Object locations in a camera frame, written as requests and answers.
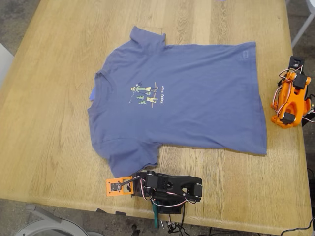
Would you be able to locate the blue printed T-shirt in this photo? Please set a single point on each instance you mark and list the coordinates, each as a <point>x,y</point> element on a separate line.
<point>184,98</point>

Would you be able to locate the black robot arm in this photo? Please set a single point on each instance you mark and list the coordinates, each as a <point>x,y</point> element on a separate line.
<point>177,183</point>

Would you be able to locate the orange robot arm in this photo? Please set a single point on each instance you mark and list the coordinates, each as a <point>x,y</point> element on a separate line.
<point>292,103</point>

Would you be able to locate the black table clamp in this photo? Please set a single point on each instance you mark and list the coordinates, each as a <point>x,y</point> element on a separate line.
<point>311,103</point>

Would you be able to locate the teal table clamp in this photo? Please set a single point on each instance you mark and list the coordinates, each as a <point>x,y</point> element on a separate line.
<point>155,218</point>

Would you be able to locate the white chair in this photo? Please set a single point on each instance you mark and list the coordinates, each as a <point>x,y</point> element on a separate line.
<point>5,64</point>
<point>304,29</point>

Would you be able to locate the short blue tape piece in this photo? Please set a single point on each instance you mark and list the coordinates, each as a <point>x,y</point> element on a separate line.
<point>92,96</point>

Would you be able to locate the grey round-base chair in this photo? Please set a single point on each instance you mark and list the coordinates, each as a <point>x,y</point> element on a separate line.
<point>53,222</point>

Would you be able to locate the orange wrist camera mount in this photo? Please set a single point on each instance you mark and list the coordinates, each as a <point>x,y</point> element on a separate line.
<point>115,186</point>

